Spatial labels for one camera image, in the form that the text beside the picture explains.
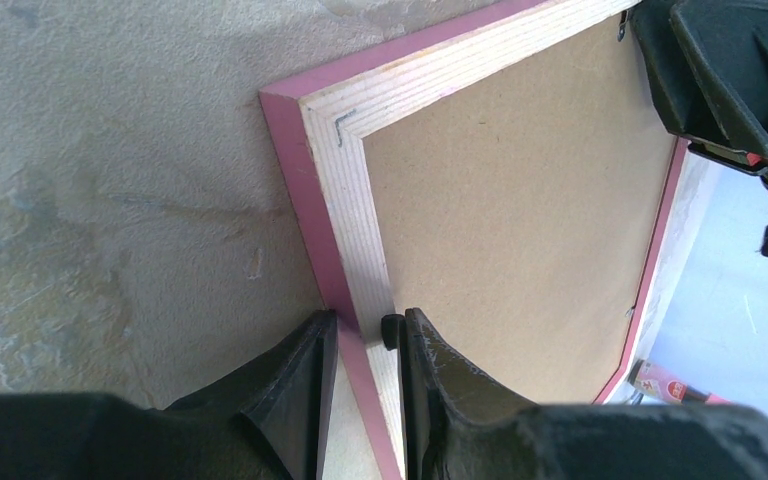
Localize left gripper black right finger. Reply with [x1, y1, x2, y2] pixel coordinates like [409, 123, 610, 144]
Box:
[381, 308, 768, 479]

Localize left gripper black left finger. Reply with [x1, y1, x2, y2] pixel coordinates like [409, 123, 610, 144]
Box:
[0, 311, 338, 479]

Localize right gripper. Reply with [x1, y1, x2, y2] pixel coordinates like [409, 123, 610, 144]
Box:
[631, 1, 768, 258]

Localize brown cardboard backing board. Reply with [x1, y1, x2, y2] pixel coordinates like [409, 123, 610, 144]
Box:
[364, 18, 674, 403]

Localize pink wooden photo frame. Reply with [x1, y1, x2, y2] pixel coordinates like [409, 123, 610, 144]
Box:
[260, 1, 686, 479]

